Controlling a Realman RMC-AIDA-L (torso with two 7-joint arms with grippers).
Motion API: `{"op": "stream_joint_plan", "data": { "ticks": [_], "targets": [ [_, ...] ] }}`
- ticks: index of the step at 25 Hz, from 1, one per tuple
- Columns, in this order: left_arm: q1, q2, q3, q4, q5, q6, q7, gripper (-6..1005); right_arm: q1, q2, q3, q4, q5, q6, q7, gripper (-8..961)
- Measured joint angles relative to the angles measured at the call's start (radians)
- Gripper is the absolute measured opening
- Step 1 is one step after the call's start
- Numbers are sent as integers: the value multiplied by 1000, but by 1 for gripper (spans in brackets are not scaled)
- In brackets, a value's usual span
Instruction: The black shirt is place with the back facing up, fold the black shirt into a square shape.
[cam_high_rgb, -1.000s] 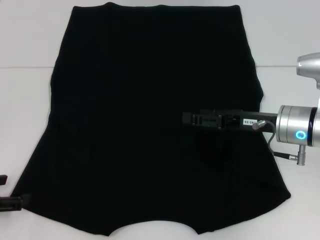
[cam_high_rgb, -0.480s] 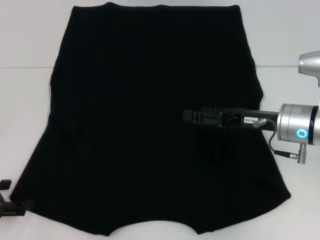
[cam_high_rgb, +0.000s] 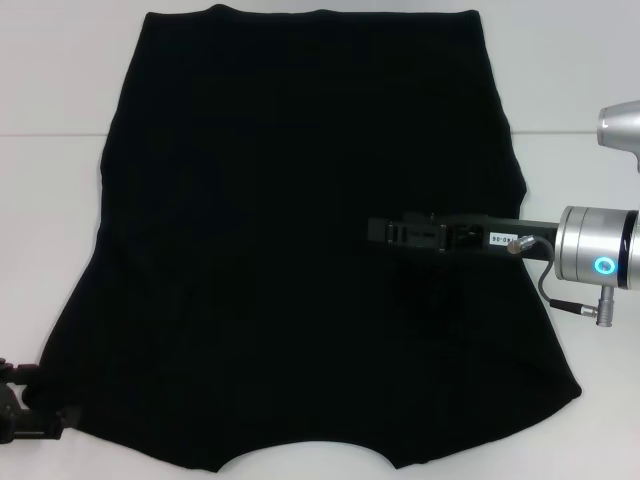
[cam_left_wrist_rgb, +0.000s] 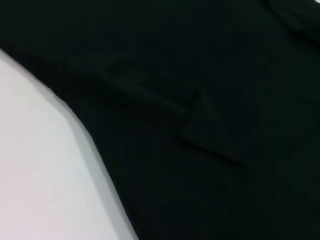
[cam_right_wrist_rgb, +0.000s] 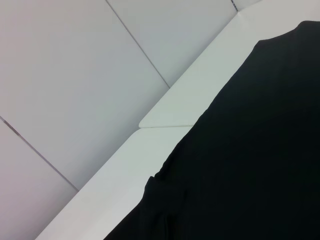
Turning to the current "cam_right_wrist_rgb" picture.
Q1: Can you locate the black t-shirt with white print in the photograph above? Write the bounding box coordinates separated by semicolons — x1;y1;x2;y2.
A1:
103;20;320;240

